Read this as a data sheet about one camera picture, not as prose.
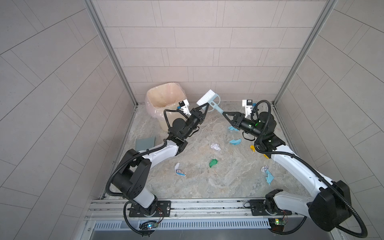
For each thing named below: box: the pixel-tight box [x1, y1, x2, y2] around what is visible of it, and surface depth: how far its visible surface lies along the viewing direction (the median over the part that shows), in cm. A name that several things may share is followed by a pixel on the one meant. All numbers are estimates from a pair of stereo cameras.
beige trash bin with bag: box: [145, 82, 187, 132], surface depth 96 cm
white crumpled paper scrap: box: [210, 143, 221, 151], surface depth 93 cm
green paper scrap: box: [209, 158, 219, 168], surface depth 87 cm
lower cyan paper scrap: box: [229, 138, 242, 145], surface depth 96 cm
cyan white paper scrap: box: [261, 165, 275, 185], surface depth 82 cm
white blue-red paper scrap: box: [174, 162, 186, 177], surface depth 84 cm
